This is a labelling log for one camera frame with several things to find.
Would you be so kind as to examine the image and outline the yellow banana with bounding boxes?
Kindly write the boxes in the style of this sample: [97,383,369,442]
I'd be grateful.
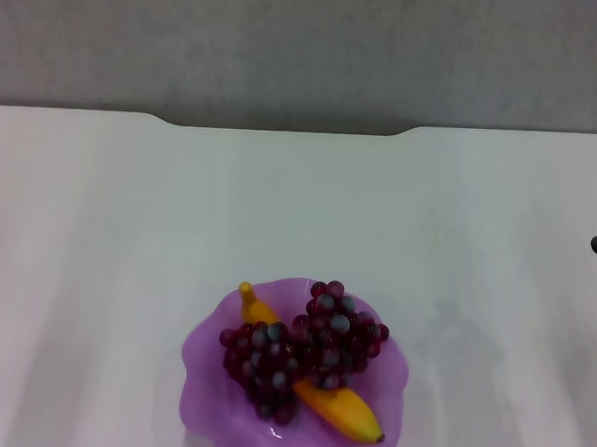
[230,279,394,445]

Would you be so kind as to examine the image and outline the dark red grape bunch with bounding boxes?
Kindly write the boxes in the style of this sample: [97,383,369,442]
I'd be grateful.
[214,274,394,431]

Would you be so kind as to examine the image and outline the purple wavy plastic bowl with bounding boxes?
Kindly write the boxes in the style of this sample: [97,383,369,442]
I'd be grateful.
[176,271,416,447]

